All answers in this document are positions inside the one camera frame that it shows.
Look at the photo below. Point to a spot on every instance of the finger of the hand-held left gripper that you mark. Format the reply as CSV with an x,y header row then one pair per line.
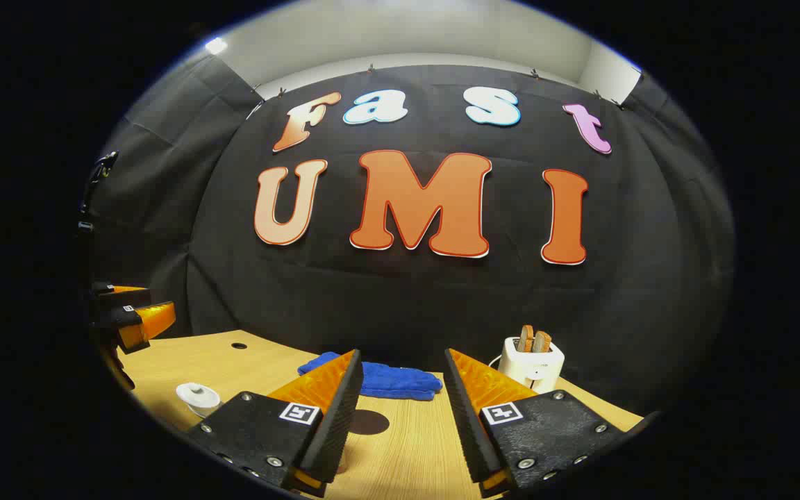
x,y
122,297
137,326

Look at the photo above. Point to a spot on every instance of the blue towel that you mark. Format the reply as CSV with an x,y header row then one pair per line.
x,y
400,382

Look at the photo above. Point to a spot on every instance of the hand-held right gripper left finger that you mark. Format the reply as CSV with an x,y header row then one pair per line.
x,y
334,423

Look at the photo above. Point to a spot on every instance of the black backdrop cloth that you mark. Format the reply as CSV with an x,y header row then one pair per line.
x,y
407,298

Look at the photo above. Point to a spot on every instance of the toast slice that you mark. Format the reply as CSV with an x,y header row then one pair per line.
x,y
525,338
542,342

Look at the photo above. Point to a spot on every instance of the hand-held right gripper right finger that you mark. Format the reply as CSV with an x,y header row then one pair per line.
x,y
473,430

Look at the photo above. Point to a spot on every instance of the white teacup lid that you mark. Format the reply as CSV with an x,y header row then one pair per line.
x,y
197,394

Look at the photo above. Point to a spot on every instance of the ceiling light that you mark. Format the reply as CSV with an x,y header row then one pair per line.
x,y
216,46

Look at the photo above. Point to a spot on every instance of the dark round coaster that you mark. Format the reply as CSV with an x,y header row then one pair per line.
x,y
370,422

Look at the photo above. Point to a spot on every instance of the white toaster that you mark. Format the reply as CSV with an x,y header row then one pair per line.
x,y
532,368

